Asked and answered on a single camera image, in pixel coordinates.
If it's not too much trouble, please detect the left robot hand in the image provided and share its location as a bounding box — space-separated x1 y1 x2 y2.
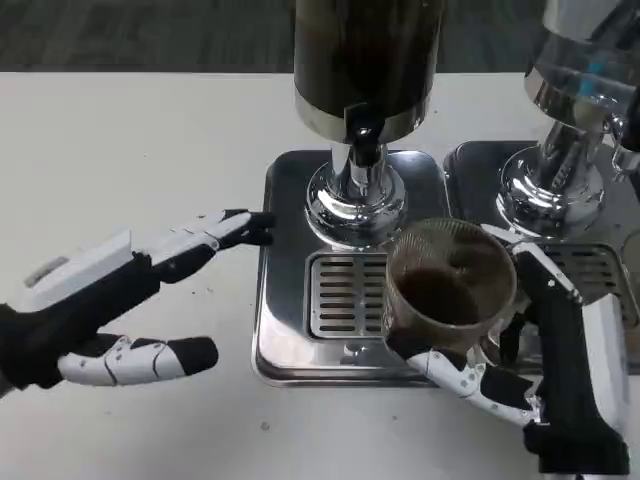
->
0 208 277 396

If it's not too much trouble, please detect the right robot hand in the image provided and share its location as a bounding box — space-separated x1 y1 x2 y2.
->
387 223 631 474

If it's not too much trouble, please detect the clear ribbed glass cup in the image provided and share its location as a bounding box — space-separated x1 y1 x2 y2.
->
385 217 518 346

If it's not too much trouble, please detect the steel slotted drip grid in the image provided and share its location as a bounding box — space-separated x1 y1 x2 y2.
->
304 251 396 341
542 243 639 321

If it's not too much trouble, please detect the steel drip tray base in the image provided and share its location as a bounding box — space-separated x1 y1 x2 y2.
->
251 148 451 389
442 140 640 376

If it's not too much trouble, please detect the chrome dispenser tap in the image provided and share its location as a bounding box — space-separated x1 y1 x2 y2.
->
607 114 640 181

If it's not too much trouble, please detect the clear tank drink dispenser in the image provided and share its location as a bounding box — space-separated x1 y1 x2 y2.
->
494 0 640 239

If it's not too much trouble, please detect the black dispenser tap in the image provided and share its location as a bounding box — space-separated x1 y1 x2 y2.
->
346 102 386 166

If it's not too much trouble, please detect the dark tank drink dispenser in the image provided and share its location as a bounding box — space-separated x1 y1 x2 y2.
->
293 0 448 250

